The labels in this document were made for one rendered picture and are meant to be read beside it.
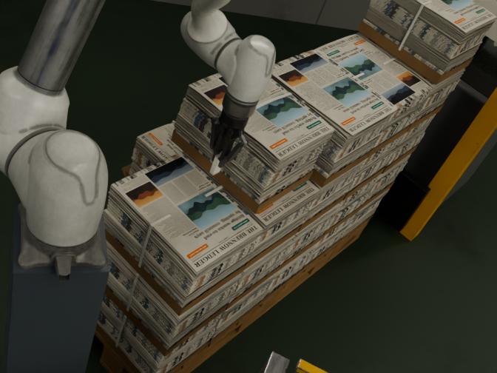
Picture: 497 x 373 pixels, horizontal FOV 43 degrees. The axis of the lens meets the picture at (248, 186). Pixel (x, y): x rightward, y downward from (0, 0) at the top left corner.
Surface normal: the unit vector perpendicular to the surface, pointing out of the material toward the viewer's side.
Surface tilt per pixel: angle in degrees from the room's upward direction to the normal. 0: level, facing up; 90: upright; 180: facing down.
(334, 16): 90
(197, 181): 1
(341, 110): 1
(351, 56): 2
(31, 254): 15
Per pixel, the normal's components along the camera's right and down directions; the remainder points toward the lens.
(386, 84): 0.29, -0.70
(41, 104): 0.61, 0.03
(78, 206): 0.46, 0.58
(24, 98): 0.24, -0.07
